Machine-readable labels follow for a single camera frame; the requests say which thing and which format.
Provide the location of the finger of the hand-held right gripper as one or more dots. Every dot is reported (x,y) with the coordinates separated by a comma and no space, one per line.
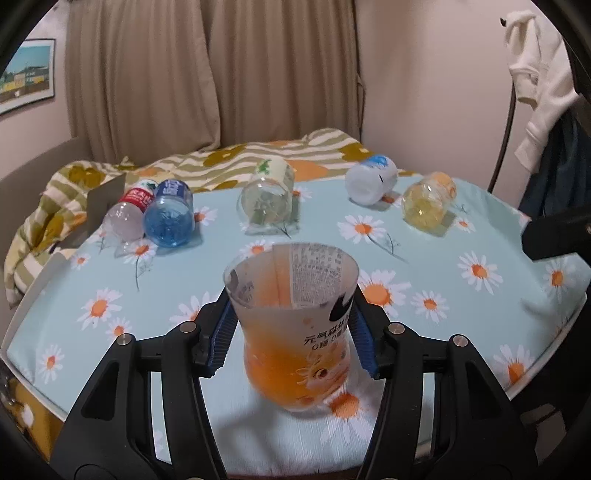
(558,235)

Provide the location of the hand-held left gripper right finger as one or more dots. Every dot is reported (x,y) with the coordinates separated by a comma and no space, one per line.
(362,341)

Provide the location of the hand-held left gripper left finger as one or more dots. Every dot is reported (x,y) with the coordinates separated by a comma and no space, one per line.
(221,337)

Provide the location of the orange label plastic bottle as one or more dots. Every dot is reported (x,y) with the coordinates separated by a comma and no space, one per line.
(286,360)

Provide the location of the dark blue hanging garment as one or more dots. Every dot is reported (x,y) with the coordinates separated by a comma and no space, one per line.
(558,170)

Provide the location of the dark coat rack pole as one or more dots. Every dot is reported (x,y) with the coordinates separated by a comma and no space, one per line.
(505,134)

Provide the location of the blue plastic bottle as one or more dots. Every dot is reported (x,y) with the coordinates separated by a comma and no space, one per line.
(168,221)

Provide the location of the green label clear bottle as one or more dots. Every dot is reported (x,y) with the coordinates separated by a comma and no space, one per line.
(265,203)

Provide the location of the red label clear bottle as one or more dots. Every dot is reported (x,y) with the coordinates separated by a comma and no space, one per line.
(124,217)

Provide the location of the white bottle blue label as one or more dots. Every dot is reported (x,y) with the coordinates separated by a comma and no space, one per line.
(367,182)

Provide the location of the white hanging garment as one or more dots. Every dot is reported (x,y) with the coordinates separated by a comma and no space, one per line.
(540,74)

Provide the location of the green striped floral blanket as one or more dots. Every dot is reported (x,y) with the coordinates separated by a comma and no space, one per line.
(207,161)

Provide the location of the grey cardboard sheet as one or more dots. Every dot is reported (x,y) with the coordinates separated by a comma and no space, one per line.
(104,203)

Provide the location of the yellow floral cloth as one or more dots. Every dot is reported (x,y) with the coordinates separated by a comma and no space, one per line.
(32,434)

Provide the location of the beige curtain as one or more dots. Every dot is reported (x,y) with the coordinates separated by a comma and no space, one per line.
(184,78)

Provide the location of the framed wall picture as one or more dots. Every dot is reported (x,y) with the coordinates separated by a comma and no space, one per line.
(27,74)

